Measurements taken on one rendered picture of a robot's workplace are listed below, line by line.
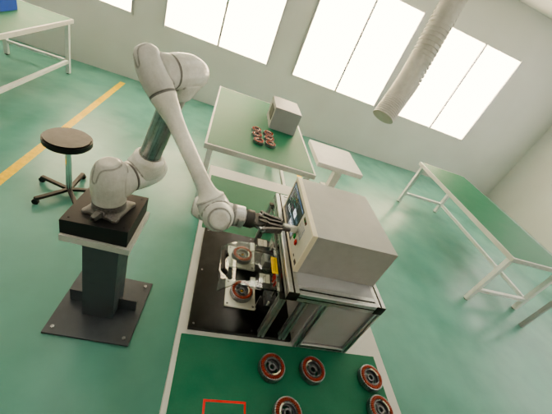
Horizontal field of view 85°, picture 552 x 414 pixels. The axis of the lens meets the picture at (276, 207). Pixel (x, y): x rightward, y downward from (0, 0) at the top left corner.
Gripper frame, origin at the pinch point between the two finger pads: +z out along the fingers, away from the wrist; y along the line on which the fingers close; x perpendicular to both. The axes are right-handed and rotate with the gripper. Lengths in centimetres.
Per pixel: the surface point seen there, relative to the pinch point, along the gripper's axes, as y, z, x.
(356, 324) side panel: 24, 39, -25
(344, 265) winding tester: 14.4, 23.3, -1.4
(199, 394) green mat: 48, -23, -47
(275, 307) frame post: 24.1, -0.1, -22.6
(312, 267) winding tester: 14.4, 10.7, -5.9
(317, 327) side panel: 24.3, 22.8, -31.3
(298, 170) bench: -154, 47, -47
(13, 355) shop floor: 5, -112, -122
